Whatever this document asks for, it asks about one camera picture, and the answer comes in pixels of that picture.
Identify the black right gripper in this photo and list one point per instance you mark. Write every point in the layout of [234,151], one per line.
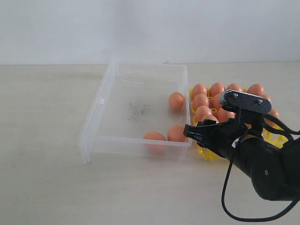
[239,135]

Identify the yellow plastic egg tray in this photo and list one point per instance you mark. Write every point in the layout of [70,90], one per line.
[206,154]

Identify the clear plastic box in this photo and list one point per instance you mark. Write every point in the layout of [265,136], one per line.
[132,100]

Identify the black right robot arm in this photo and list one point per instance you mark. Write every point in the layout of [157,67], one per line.
[274,172]

